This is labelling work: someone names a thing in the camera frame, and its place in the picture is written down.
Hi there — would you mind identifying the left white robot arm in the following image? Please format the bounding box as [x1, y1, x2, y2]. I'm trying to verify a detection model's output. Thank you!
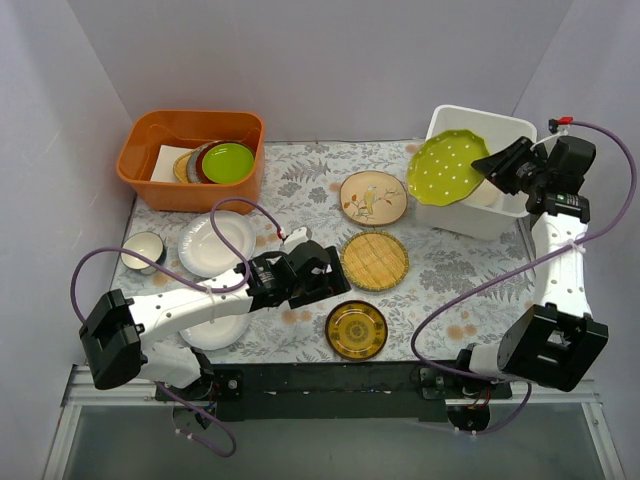
[79, 240, 351, 400]

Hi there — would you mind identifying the green polka dot plate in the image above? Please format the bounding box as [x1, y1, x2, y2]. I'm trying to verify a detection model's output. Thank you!
[407, 129, 490, 207]

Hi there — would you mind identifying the purple cable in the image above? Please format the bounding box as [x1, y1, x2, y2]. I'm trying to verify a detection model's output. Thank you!
[410, 115, 640, 435]
[69, 196, 314, 459]

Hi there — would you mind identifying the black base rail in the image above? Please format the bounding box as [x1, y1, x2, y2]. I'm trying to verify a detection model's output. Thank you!
[151, 355, 514, 430]

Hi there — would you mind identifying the floral patterned table mat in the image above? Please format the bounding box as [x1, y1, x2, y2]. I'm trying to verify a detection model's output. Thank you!
[97, 140, 558, 364]

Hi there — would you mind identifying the beige bird plate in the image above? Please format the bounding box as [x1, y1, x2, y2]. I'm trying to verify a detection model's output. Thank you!
[339, 170, 408, 227]

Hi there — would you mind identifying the white dark-rimmed bowl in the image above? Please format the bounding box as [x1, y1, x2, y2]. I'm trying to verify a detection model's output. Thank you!
[120, 231, 166, 275]

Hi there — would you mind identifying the beige green leaf plate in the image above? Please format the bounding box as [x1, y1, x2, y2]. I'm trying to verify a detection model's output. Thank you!
[465, 180, 502, 207]

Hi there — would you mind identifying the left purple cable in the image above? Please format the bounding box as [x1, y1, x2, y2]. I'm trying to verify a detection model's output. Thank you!
[69, 196, 314, 459]

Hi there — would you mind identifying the white scalloped plate back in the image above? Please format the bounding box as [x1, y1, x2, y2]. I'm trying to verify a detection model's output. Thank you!
[178, 211, 256, 278]

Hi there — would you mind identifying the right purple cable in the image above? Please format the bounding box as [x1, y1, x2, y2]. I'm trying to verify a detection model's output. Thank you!
[410, 115, 640, 435]

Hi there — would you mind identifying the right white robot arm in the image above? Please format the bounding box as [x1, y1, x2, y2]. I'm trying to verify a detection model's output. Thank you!
[452, 136, 608, 398]

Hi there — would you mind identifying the woven plate in bin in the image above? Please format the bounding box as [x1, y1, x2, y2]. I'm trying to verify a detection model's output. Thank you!
[173, 150, 194, 183]

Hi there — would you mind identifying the dark brown plate in bin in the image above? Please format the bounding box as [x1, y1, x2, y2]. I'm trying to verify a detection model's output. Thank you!
[195, 141, 221, 184]

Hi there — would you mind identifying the white scalloped plate front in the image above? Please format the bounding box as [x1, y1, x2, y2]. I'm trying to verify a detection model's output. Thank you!
[180, 314, 250, 351]

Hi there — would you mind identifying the aluminium frame rail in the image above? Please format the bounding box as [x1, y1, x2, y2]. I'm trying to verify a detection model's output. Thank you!
[42, 214, 626, 480]

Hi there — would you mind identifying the grey plate in bin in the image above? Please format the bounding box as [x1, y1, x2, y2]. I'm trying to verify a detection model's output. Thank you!
[186, 149, 202, 184]

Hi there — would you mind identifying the yellow brown patterned plate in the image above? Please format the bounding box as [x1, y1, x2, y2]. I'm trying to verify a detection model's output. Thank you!
[324, 300, 389, 362]

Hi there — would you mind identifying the white paper sheet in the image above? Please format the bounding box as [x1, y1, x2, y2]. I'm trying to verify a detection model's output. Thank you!
[150, 145, 190, 183]

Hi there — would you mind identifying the woven bamboo tray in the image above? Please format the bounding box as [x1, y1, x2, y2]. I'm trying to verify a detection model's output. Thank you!
[341, 231, 409, 292]

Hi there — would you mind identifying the orange plastic bin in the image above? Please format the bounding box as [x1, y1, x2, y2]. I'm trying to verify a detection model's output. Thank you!
[116, 110, 265, 213]

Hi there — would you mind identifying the white plastic bin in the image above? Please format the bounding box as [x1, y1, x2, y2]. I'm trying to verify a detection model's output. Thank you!
[416, 105, 537, 240]

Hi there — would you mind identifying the white scalloped plate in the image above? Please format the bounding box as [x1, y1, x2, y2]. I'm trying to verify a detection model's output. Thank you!
[180, 314, 250, 351]
[178, 211, 256, 278]

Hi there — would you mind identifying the lime green plate in bin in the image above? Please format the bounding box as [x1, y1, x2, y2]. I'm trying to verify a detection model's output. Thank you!
[201, 142, 254, 184]

